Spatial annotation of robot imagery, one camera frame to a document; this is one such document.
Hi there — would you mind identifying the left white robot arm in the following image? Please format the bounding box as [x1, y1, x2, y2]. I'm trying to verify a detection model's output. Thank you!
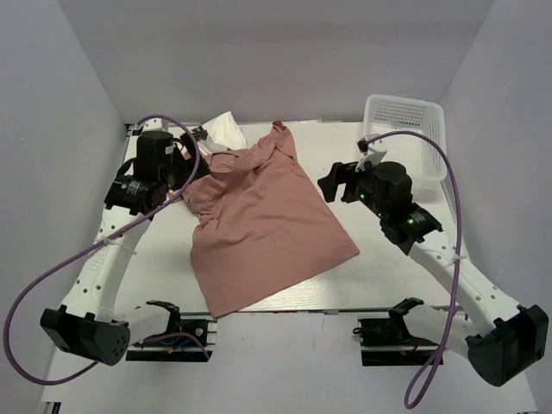
[40, 127, 210, 366]

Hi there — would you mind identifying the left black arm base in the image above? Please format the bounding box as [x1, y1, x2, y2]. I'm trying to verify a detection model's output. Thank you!
[119, 300, 217, 362]

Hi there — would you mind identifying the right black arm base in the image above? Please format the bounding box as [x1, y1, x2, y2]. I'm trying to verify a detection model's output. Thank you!
[353, 298, 438, 367]

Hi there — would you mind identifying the white plastic basket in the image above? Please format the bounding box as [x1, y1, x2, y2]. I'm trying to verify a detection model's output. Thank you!
[361, 94, 447, 182]

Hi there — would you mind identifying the white printed folded t shirt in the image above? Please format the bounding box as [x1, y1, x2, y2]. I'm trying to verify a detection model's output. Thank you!
[198, 111, 247, 154]

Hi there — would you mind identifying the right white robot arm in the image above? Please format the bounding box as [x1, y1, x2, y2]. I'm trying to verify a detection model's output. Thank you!
[317, 161, 549, 386]

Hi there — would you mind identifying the pink t shirt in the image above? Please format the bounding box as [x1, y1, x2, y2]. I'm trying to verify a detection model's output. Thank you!
[183, 122, 360, 318]

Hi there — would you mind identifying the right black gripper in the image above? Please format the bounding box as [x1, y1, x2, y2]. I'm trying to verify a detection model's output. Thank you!
[317, 155, 389, 219]

